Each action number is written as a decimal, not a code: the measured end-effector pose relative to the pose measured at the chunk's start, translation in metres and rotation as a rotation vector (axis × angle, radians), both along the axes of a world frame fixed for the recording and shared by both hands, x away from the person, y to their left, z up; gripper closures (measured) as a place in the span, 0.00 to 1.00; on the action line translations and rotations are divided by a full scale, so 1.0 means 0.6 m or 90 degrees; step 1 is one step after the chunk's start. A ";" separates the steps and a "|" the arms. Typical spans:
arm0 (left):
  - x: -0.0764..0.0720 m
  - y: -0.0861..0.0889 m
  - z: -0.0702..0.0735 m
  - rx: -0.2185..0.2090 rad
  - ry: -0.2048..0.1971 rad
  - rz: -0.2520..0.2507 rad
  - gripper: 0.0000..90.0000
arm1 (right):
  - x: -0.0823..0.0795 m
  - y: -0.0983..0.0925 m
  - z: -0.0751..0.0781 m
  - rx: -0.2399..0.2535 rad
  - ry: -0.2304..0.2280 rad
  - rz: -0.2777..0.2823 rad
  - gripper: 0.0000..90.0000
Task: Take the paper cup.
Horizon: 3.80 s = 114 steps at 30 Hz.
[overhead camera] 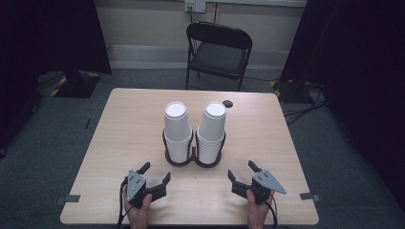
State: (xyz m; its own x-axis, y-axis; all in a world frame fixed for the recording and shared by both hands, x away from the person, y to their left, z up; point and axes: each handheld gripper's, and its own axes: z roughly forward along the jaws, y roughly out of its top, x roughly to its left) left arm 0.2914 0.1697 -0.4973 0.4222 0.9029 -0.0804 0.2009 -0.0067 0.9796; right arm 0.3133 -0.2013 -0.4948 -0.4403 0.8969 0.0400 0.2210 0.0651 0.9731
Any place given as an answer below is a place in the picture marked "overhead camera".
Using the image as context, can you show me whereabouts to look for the left hand-held gripper cable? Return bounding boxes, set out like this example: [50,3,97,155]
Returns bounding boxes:
[116,177,129,229]

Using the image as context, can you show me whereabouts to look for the black floor cables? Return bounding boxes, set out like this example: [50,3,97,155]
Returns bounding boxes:
[282,80,328,126]

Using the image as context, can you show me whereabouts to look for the person's left hand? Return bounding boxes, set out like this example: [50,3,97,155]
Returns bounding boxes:
[122,192,154,229]

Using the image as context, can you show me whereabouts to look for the black double cup holder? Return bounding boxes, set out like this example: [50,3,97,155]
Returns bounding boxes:
[161,127,227,169]

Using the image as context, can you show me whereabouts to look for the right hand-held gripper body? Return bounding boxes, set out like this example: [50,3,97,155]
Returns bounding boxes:
[231,169,288,205]

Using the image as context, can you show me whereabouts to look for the stack of white paper cups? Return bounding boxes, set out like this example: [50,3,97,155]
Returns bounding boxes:
[196,100,227,165]
[163,100,194,164]

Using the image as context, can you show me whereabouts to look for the black folding chair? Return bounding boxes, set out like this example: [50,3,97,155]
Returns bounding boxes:
[185,21,254,93]

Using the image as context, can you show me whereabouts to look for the right hand-held gripper cable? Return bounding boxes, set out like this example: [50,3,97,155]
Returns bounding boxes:
[263,190,279,229]

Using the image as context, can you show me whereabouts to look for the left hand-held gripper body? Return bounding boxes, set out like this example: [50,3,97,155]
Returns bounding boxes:
[122,169,168,210]

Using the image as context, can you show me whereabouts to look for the black curtain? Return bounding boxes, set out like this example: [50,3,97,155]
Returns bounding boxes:
[0,0,113,151]
[279,0,405,211]

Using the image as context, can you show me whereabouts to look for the hand-held gripper cable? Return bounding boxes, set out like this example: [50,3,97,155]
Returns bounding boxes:
[116,177,129,229]
[263,190,279,229]

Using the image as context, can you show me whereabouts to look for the grey floor tape strip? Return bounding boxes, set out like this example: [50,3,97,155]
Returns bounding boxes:
[299,191,321,203]
[53,194,81,206]

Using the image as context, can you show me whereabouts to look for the black stand base striped tape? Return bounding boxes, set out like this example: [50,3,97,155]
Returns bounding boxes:
[269,77,308,105]
[50,70,102,99]

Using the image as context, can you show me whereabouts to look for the white wall socket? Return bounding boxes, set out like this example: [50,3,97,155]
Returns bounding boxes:
[184,0,207,14]

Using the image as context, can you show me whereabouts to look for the person's right hand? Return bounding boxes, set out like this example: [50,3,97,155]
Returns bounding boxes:
[245,188,276,229]

